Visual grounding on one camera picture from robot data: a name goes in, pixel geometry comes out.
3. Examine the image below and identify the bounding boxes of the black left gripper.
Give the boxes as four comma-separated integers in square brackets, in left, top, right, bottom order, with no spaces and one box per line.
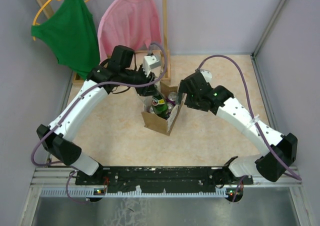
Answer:
[120,63,160,97]

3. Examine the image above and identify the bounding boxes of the purple Fanta can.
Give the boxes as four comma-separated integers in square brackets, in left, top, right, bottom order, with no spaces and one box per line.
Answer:
[167,91,178,106]
[148,106,155,114]
[161,108,173,120]

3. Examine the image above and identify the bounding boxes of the green Perrier glass bottle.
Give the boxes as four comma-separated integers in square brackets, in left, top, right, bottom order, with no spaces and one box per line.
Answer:
[151,89,168,119]

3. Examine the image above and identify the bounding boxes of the burlap canvas tote bag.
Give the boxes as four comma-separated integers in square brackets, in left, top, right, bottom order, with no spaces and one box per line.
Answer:
[140,96,184,136]

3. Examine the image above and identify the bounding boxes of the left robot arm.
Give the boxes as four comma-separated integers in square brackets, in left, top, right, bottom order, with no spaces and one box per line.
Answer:
[31,45,167,185]

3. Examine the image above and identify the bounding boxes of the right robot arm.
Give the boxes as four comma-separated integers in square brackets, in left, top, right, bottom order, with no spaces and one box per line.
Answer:
[177,69,298,184]

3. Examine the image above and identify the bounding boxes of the wooden clothes rack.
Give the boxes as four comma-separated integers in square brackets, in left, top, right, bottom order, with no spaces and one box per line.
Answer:
[32,0,171,86]

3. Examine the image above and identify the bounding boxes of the pink shirt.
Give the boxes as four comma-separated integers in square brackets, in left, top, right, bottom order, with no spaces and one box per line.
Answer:
[97,0,162,61]

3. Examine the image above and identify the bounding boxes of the green tank top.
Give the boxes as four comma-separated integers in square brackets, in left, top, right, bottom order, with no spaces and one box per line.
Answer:
[31,0,100,80]

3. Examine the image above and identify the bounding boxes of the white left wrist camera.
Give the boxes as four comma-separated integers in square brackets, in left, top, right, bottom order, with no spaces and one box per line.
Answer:
[142,54,162,77]

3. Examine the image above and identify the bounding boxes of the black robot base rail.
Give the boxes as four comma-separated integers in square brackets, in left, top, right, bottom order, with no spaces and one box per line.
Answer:
[75,166,241,194]

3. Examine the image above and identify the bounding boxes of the white toothed cable strip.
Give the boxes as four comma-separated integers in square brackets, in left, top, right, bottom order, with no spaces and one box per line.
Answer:
[40,187,236,199]

